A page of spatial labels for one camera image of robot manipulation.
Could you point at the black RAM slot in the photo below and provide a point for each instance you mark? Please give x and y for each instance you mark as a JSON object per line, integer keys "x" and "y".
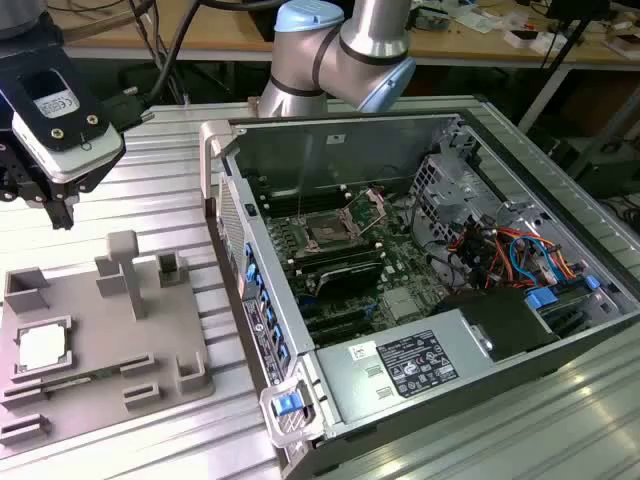
{"x": 300, "y": 194}
{"x": 305, "y": 204}

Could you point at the black graphics card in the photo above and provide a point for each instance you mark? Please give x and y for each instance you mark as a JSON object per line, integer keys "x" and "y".
{"x": 350, "y": 282}

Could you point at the black installed RAM stick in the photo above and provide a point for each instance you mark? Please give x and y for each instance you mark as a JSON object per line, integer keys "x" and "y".
{"x": 340, "y": 261}

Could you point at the blue disk carrier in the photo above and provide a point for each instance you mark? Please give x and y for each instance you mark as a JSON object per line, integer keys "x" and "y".
{"x": 541, "y": 299}

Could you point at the green RAM stick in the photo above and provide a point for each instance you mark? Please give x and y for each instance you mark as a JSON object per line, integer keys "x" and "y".
{"x": 95, "y": 376}

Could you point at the black stand leg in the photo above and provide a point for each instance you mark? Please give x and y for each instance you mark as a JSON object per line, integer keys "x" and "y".
{"x": 562, "y": 45}

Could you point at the perforated metal drive cage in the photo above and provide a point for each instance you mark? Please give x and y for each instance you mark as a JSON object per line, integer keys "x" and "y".
{"x": 450, "y": 200}

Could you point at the silver chipset heat sink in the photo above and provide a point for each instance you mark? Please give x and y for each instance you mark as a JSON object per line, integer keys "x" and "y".
{"x": 401, "y": 304}

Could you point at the wooden desk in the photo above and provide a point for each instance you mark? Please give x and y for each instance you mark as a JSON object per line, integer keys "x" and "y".
{"x": 475, "y": 45}

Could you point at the silver power supply unit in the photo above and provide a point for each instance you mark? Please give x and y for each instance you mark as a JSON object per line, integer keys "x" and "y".
{"x": 350, "y": 385}

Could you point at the white small box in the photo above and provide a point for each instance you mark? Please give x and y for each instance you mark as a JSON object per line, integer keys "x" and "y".
{"x": 522, "y": 39}

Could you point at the black fan shroud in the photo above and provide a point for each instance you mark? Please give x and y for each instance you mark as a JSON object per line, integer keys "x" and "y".
{"x": 500, "y": 320}

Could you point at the open black PC case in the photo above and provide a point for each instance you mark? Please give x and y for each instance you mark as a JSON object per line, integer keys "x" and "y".
{"x": 500, "y": 395}

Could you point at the grey plastic parts rack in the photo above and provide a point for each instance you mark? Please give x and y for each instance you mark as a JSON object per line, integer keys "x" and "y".
{"x": 110, "y": 340}

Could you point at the black expansion slot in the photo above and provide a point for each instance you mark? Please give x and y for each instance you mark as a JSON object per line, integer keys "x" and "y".
{"x": 335, "y": 318}
{"x": 345, "y": 332}

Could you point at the CPU socket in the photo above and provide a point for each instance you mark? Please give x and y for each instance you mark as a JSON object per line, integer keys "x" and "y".
{"x": 327, "y": 231}

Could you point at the blue rear panel tabs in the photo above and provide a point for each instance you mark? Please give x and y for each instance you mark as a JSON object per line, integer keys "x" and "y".
{"x": 265, "y": 300}

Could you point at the blue case release latch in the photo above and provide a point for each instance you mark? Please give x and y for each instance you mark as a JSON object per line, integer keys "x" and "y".
{"x": 286, "y": 405}

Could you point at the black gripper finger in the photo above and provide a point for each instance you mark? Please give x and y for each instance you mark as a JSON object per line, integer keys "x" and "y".
{"x": 62, "y": 212}
{"x": 20, "y": 175}

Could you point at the silver square CPU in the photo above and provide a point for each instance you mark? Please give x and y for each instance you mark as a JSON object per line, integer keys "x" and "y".
{"x": 42, "y": 347}

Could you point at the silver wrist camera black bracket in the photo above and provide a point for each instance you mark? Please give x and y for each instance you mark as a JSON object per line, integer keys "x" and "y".
{"x": 75, "y": 155}

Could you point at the thin metal locking lever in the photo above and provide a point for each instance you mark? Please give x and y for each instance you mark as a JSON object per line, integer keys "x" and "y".
{"x": 299, "y": 207}

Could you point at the small blue clip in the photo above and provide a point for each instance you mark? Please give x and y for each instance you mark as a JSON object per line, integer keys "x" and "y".
{"x": 592, "y": 282}

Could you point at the green motherboard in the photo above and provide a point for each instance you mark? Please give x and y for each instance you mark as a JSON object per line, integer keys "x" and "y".
{"x": 395, "y": 260}

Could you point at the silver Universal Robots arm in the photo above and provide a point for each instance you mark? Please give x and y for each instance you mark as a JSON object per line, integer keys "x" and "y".
{"x": 350, "y": 40}

